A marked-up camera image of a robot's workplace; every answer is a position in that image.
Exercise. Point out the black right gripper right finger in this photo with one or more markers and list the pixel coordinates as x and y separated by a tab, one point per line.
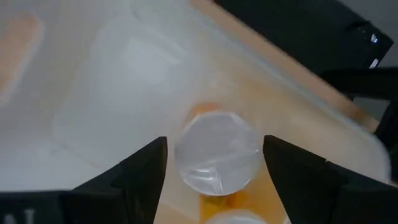
311	193

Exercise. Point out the black electronics box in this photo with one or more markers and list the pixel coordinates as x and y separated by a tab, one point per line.
295	28

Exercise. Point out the white translucent plastic bin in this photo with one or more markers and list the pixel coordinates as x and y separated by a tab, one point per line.
124	77

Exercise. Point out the orange pill bottle white cap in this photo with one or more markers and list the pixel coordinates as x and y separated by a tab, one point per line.
236	219
217	152

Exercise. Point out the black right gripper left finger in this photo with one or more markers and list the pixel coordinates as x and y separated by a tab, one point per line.
130	186

